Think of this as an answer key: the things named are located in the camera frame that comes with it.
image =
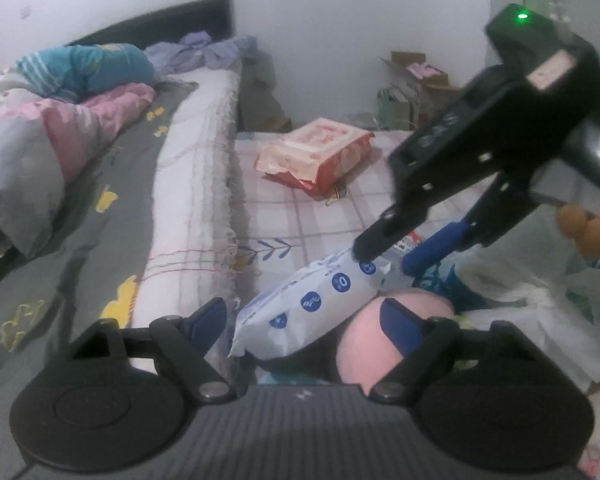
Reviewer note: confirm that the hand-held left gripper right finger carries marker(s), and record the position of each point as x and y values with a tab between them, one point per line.
397	325

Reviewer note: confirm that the pink grey quilt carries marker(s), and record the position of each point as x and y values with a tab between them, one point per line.
55	125

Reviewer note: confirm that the checked flower sheet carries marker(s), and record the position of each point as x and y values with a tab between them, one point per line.
300	220

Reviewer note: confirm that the pink packet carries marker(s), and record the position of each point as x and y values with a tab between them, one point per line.
426	70

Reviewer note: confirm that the purple clothes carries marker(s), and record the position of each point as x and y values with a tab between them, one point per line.
200	52

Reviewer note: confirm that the white wipes pack blue dots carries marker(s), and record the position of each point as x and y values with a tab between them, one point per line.
300	310

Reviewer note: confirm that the small cardboard box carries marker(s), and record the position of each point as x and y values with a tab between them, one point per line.
440	92

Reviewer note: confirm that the white crumpled cloth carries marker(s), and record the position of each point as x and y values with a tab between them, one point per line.
530	310

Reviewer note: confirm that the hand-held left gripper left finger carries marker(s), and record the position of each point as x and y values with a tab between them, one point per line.
207	322

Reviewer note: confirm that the red tissue pack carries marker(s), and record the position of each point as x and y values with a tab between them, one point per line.
320	152

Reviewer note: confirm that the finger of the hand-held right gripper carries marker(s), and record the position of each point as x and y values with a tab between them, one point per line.
435	250
375	240

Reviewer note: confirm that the dark bed headboard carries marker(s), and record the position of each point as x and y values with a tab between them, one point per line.
170	20

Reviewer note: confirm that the green paper bag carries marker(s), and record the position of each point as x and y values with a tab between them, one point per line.
395	107

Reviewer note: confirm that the teal striped pillow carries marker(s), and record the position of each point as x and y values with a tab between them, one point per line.
90	67

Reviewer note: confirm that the grey bed sheet yellow print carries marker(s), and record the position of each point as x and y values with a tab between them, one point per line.
80	240

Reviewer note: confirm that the pink round cushion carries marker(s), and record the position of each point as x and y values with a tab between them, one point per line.
365	345

